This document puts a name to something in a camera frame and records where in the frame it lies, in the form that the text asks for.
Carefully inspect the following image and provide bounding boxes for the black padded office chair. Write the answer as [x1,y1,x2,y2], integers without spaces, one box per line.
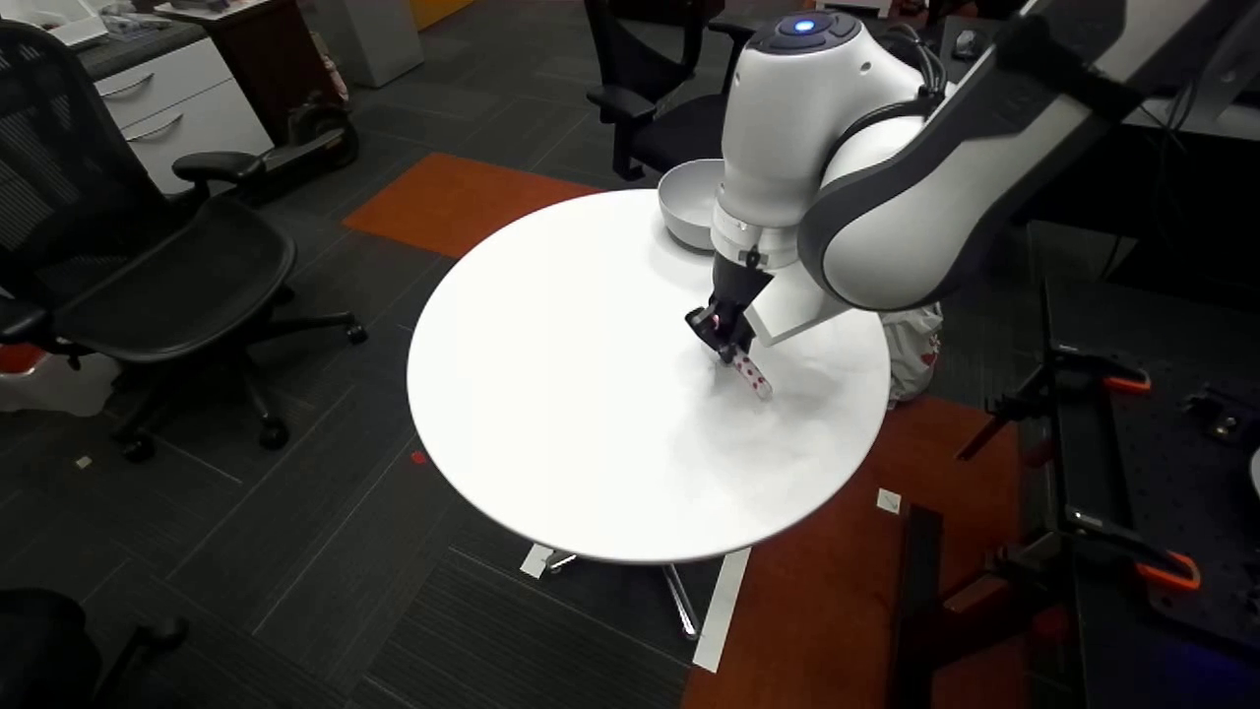
[579,0,780,185]

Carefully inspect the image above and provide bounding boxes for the white drawer cabinet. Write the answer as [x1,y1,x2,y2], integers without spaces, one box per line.
[89,33,277,202]

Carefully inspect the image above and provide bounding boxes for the grey metal bowl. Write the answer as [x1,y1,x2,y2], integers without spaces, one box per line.
[654,153,734,251]

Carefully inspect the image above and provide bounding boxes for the black workbench table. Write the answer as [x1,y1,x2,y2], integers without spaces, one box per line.
[1040,278,1260,709]

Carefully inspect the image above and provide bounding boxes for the black clamp with orange handle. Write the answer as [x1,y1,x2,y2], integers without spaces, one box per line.
[958,343,1156,466]
[936,508,1205,626]

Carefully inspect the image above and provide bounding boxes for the white plastic bag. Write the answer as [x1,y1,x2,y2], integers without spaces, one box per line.
[877,298,950,407]

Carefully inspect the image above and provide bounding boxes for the black chair with round back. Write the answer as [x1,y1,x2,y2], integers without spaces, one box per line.
[0,588,188,709]

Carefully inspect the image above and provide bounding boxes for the silver table base legs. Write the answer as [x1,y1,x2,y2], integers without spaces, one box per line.
[516,539,755,679]

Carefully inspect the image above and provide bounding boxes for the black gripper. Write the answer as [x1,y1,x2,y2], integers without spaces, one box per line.
[683,256,780,369]

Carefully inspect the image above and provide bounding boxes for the black mesh office chair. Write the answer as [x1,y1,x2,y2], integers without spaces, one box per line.
[0,16,369,466]

